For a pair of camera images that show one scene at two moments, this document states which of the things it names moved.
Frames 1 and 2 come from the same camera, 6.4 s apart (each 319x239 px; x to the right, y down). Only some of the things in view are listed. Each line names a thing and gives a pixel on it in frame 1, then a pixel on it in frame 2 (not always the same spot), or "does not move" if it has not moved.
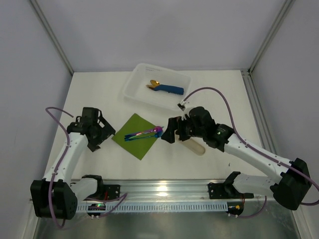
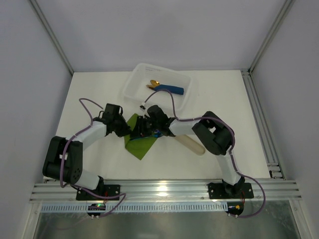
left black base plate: x=111 y=191 does not move
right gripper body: x=178 y=128 → x=143 y=127
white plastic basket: x=135 y=86 does not move
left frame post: x=52 y=34 does not move
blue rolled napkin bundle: x=169 y=88 does not move
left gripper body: x=104 y=132 → x=123 y=129
